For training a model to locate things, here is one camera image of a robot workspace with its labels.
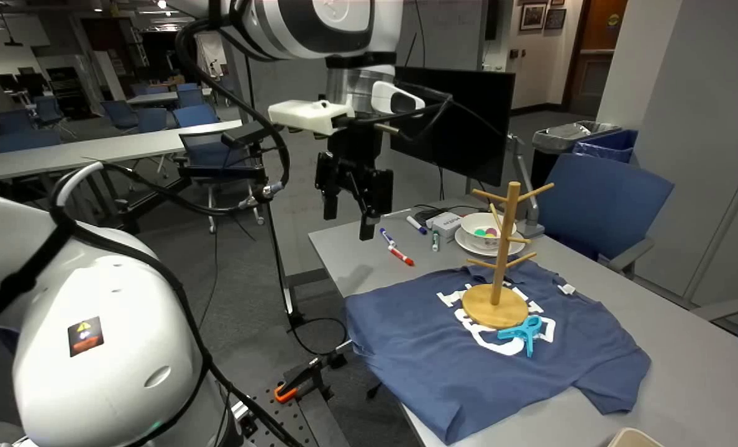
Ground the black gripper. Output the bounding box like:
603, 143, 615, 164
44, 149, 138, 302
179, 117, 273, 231
316, 124, 392, 240

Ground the blue plastic clothes peg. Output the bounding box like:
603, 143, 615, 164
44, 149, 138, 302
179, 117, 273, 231
497, 316, 541, 357

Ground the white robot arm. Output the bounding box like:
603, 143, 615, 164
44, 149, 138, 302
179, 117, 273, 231
0, 0, 402, 447

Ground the wooden mug tree stand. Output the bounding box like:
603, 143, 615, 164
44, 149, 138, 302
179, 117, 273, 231
462, 182, 550, 328

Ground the blue marker pen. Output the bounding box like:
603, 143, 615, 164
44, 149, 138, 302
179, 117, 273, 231
379, 229, 395, 246

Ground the red marker pen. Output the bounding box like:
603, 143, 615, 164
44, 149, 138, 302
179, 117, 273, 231
389, 246, 416, 266

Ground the small white cardboard box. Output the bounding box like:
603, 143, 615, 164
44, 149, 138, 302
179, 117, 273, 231
427, 211, 462, 234

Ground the white plate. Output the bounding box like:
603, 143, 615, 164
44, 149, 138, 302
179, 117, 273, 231
454, 229, 524, 257

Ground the white bowl with toys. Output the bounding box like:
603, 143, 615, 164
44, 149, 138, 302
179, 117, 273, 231
459, 214, 503, 244

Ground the black computer monitor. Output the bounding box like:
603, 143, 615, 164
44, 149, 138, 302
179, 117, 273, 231
391, 67, 514, 187

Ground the blue t-shirt with print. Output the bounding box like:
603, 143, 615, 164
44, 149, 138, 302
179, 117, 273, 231
346, 261, 651, 442

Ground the orange black clamp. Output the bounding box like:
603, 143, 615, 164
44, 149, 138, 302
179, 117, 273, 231
271, 357, 333, 405

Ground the blue office chair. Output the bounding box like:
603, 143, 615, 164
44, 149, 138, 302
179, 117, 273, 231
539, 153, 674, 271

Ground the blue recycling bin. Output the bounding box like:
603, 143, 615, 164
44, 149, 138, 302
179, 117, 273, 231
574, 128, 636, 164

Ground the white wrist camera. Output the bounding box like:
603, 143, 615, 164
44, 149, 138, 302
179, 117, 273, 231
269, 81, 427, 137

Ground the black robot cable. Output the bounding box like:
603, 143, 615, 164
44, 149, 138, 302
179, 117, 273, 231
0, 20, 362, 447

